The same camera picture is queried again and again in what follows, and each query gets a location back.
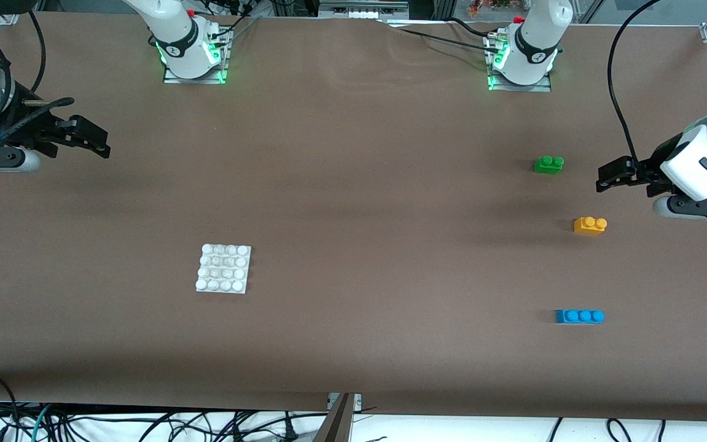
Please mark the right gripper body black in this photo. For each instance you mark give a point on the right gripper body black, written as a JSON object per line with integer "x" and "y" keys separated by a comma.
{"x": 26, "y": 124}

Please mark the yellow two-stud block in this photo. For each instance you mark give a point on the yellow two-stud block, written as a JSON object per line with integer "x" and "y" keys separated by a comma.
{"x": 588, "y": 226}

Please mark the white studded base plate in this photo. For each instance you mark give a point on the white studded base plate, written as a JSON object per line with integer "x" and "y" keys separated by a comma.
{"x": 224, "y": 270}

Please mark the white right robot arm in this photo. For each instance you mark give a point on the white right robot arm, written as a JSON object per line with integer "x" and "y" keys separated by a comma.
{"x": 175, "y": 37}

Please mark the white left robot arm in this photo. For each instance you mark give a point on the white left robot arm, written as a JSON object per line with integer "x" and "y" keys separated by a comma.
{"x": 537, "y": 37}

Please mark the green two-stud block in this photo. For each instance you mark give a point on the green two-stud block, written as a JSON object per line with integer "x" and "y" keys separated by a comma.
{"x": 548, "y": 166}

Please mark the blue three-stud block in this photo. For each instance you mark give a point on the blue three-stud block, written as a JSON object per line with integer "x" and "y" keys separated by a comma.
{"x": 577, "y": 317}

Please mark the brown table cover sheet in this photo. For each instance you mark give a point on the brown table cover sheet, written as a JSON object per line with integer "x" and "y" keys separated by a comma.
{"x": 353, "y": 153}

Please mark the white power strip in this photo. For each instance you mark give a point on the white power strip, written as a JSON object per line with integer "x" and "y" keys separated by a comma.
{"x": 359, "y": 12}

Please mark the grey slanted metal bar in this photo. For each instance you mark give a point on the grey slanted metal bar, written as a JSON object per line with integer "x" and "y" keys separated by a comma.
{"x": 336, "y": 426}

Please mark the silver metal edge bracket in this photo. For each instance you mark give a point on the silver metal edge bracket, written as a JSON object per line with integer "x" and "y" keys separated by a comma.
{"x": 356, "y": 400}

